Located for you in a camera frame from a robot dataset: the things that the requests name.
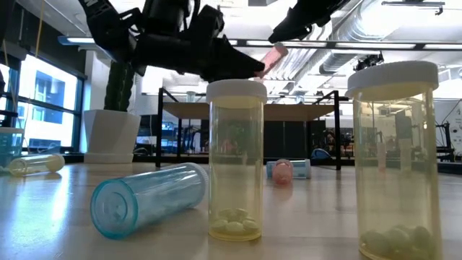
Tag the black aluminium table frame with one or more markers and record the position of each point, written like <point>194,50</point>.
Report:
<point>195,159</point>

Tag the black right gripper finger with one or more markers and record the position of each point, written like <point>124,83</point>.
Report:
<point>296,21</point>

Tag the large dark-framed window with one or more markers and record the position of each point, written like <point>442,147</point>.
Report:
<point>47,108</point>

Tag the blue pill bottle white cap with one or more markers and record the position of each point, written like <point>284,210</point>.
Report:
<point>151,198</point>
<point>11,146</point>
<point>301,169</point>

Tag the black frame machine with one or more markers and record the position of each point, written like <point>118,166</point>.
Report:
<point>445,142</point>

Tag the white faceted plant pot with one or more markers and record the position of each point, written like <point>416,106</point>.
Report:
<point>112,137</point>

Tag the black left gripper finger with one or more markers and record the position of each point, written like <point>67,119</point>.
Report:
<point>238,65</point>

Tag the wooden shelf black metal legs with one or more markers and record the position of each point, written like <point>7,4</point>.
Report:
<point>307,112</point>

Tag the green cactus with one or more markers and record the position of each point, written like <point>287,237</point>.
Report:
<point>119,86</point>

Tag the long ceiling light bar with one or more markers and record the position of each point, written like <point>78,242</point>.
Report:
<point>379,45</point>

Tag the black ceiling-mounted device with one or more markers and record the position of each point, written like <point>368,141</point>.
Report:
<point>368,62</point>

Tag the silver ventilation duct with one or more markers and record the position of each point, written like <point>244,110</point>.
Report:
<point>343,47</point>

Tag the black ceiling track fixture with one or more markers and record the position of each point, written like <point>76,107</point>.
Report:
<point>413,3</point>

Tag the blue rounded object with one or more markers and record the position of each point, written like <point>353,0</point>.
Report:
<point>321,154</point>

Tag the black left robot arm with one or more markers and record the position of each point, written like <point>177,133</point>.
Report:
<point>108,29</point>

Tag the red pill bottle white cap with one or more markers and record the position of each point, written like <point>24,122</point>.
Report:
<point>274,57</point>
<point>282,172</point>

